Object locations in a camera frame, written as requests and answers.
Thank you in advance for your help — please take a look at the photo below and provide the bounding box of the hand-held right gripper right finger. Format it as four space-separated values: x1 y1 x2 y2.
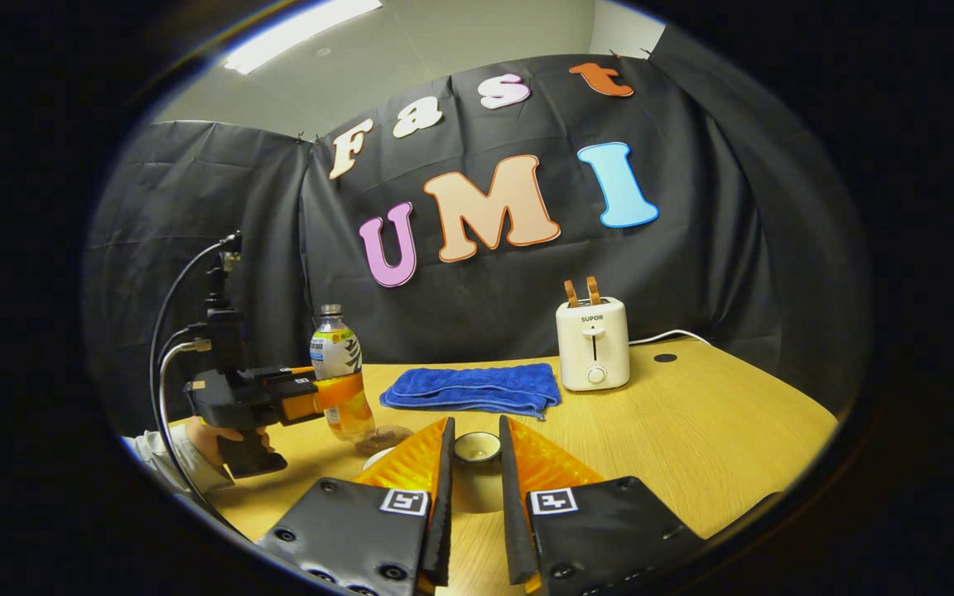
499 416 706 596

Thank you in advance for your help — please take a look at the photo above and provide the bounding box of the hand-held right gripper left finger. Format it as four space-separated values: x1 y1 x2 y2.
255 416 455 596

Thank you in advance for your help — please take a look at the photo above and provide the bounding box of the cream teacup lid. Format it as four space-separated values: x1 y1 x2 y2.
452 431 504 514

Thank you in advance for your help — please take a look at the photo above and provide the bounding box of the clear water bottle orange drink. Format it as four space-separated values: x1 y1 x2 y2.
310 304 377 442

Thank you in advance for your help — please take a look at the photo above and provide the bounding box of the round wooden coaster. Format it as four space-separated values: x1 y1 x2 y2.
353 425 414 457

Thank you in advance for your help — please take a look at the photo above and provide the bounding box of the blue folded towel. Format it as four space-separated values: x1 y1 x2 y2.
379 363 562 421

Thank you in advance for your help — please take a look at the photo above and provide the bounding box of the white toaster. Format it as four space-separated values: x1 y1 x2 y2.
556 297 631 392

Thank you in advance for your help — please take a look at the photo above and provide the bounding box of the black backdrop cloth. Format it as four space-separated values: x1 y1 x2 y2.
84 23 871 431

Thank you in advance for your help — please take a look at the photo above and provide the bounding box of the thick grey cable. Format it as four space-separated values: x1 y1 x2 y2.
158 339 242 535

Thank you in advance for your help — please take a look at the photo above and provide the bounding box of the thin black cable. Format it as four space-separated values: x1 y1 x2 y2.
149 238 234 440

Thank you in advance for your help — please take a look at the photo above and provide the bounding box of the white toaster power cable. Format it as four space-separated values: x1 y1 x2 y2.
628 329 714 347

